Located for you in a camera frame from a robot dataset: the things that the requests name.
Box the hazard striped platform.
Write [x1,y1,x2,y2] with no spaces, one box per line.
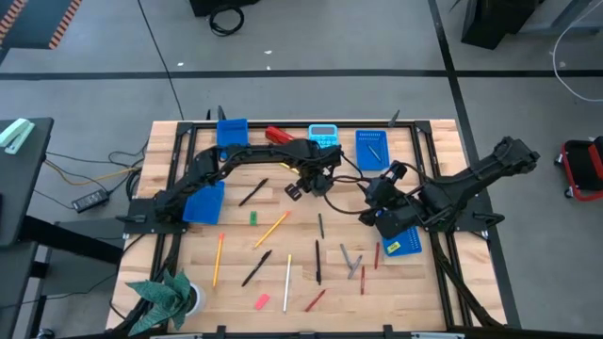
[0,0,84,51]

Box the yellow cable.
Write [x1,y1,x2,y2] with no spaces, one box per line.
[44,159,142,187]

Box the white plant pot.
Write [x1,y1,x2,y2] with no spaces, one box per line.
[186,282,207,317]

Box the red and black cart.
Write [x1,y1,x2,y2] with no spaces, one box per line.
[554,136,603,203]

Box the black desk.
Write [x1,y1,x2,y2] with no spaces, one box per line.
[0,116,56,249]

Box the red stapler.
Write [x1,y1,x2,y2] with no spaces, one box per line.
[264,125,297,145]

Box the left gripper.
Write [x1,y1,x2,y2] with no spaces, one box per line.
[284,157,344,202]

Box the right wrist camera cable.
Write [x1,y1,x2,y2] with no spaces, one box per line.
[323,190,378,217]

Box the mint green stapler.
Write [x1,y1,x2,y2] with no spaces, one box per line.
[0,117,37,155]

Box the coiled black cable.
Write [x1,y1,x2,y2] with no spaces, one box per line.
[208,4,246,38]

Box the black equipment stand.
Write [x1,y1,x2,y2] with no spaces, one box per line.
[460,0,541,51]

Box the yellow pencil orange eraser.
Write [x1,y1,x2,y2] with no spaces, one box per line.
[253,210,292,250]

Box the green leafy plant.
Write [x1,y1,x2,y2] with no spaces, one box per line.
[124,268,192,338]

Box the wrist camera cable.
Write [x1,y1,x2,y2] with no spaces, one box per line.
[323,190,378,217]
[329,153,367,185]

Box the thin black cable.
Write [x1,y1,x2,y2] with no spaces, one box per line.
[137,0,186,121]

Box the white pencil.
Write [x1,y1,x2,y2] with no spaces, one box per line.
[282,253,293,314]

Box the black box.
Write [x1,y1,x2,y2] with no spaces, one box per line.
[188,0,260,18]

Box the cyan calculator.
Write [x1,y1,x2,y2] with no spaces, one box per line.
[307,123,339,150]

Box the thin white cable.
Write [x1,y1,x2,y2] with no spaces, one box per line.
[551,0,603,104]

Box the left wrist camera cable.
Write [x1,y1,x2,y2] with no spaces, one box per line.
[329,153,367,185]

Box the blue plastic bin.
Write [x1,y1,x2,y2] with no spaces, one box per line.
[381,225,424,258]
[354,129,391,171]
[182,181,226,226]
[216,118,250,148]

